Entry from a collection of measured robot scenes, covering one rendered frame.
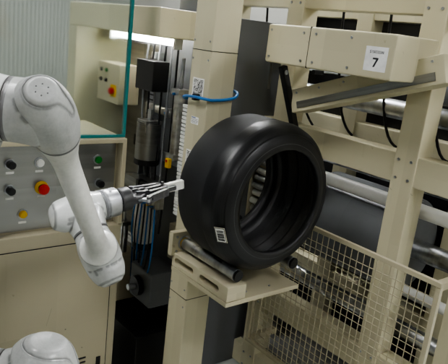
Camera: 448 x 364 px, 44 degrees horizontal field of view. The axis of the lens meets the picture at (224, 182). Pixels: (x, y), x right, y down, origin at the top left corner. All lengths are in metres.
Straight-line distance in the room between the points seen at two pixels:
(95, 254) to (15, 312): 0.89
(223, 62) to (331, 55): 0.42
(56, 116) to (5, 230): 1.20
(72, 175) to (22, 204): 0.91
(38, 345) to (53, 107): 0.53
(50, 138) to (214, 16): 1.14
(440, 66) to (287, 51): 0.59
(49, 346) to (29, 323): 1.10
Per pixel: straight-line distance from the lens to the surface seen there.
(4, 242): 2.23
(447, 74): 1.97
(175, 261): 2.25
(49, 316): 2.43
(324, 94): 2.25
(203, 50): 2.19
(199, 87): 2.20
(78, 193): 1.39
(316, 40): 2.11
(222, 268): 2.03
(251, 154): 1.84
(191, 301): 2.43
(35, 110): 1.09
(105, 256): 1.54
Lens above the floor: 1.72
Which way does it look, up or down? 15 degrees down
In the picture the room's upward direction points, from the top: 7 degrees clockwise
